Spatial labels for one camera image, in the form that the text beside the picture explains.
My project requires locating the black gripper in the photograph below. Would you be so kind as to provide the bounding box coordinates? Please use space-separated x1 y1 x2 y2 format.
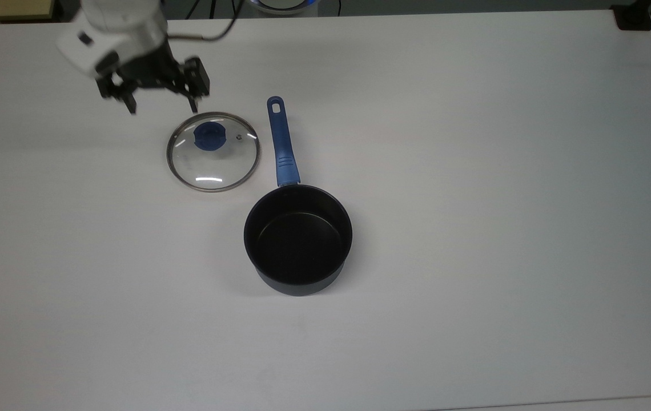
95 47 200 115

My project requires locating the glass lid with blue knob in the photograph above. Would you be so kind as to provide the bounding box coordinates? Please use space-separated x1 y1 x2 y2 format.
166 111 262 193

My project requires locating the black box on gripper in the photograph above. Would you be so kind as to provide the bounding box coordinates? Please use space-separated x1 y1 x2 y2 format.
185 56 211 98

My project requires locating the wooden board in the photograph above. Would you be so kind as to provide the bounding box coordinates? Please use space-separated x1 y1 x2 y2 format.
0 0 55 23

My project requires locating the black clamp at table corner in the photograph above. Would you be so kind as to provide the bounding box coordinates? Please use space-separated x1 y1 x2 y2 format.
610 0 651 31

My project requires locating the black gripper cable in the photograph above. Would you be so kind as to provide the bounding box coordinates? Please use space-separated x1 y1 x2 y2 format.
166 0 246 42

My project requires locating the robot base with blue ring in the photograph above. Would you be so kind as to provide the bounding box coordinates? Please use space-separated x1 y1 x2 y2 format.
247 0 322 15

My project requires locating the dark saucepan with blue handle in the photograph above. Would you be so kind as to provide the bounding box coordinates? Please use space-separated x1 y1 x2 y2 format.
243 96 353 297

